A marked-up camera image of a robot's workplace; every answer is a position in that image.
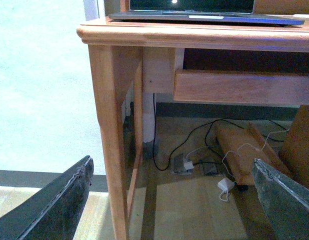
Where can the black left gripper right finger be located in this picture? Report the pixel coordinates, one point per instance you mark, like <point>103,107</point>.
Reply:
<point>284,201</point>

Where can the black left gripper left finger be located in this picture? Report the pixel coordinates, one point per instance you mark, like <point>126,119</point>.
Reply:
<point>54,212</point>

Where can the wooden keyboard tray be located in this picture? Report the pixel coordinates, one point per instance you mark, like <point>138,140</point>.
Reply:
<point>259,88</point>

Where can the wooden board on floor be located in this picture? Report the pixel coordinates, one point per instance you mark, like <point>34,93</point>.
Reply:
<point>294,153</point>

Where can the floor power outlet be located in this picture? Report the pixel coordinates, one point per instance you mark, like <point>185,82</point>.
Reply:
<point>180,165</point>

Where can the wooden desk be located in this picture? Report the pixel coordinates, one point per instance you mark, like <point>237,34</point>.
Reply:
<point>116,54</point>

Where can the grey laptop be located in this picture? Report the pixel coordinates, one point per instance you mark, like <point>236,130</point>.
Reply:
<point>220,11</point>

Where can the white charger with cable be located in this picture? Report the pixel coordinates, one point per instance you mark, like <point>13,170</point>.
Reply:
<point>225,185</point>

